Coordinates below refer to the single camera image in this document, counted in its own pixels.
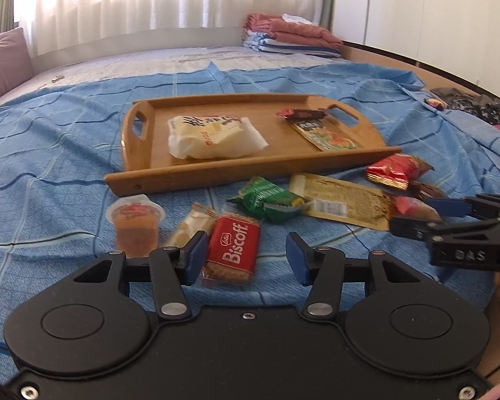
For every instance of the wooden bed frame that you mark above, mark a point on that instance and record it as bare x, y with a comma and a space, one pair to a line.
400, 60

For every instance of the green and orange snack packet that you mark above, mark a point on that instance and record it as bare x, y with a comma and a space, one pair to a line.
329, 135

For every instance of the white cloth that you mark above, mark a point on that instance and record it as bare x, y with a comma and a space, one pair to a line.
296, 18

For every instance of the green pea snack packet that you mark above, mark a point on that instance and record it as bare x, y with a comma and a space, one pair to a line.
266, 198

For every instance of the blue checked bed sheet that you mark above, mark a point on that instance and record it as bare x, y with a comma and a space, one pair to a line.
58, 141

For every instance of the red puffed snack bag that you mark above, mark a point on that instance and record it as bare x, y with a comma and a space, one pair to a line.
396, 171

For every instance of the small colourful toy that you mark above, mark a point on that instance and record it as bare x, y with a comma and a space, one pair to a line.
435, 103

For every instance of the person's leg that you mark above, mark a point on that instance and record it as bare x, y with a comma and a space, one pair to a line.
495, 354

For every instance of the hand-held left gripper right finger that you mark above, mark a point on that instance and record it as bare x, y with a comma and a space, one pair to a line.
296, 259

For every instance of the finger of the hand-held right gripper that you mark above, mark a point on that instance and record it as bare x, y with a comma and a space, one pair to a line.
408, 226
446, 207

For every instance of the small pink snack packet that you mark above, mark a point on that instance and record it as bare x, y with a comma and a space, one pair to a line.
412, 207

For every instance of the cream snack packet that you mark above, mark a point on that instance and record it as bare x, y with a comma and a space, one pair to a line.
212, 137

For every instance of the dark brown wafer bar packet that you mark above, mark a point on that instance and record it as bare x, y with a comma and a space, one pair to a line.
302, 114

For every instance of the white patterned mattress cover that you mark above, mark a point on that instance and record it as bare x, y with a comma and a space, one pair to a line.
158, 64

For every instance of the dark floral cloth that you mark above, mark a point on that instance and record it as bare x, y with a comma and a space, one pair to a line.
475, 108

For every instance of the red biscuit packet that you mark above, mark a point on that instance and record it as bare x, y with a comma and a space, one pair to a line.
232, 250

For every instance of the tan flat snack packet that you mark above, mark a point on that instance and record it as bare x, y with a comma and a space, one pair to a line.
341, 200

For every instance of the mauve pillow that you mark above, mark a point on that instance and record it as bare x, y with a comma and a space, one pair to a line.
4, 66

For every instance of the orange jelly cup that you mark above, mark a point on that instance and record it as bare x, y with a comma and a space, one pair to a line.
135, 225

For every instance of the wooden tray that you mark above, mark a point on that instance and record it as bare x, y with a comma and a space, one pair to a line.
275, 141

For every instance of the dark brown snack packet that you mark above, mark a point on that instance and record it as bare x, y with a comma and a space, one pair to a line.
427, 191

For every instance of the small yellow biscuit packet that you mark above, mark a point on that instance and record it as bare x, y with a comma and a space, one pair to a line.
191, 225

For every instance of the folded pink blanket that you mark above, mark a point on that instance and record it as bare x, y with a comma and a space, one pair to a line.
300, 29

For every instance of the white wardrobe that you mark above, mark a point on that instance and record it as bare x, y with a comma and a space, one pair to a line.
425, 8

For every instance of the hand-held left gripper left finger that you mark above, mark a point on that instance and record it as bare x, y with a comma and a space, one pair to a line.
196, 255

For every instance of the grey window ledge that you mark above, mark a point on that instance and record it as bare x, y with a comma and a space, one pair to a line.
150, 39

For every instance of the folded blue striped blanket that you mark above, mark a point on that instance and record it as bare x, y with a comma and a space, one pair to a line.
291, 46

